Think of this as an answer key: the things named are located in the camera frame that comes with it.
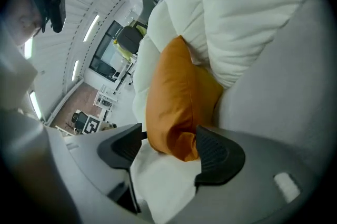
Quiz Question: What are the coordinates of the dark upholstered chair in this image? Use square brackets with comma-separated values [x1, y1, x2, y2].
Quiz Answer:
[116, 25, 144, 55]

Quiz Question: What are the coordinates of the white beanbag chair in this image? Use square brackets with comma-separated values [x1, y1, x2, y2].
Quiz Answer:
[130, 0, 334, 221]

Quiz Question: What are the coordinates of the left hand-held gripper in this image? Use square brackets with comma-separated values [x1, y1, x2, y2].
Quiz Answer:
[81, 116, 106, 135]

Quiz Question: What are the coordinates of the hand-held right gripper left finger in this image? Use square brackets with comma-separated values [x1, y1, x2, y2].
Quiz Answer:
[64, 123, 144, 215]

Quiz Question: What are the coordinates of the ceiling light strip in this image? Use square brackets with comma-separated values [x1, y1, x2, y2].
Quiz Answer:
[28, 91, 43, 120]
[83, 15, 100, 43]
[71, 60, 80, 82]

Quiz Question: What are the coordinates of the black office chair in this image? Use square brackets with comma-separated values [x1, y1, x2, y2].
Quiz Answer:
[71, 109, 89, 130]

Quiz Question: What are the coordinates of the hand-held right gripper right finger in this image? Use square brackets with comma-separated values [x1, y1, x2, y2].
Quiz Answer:
[157, 125, 324, 224]

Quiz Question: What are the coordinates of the orange cushion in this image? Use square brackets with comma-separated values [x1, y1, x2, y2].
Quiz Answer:
[145, 35, 224, 162]

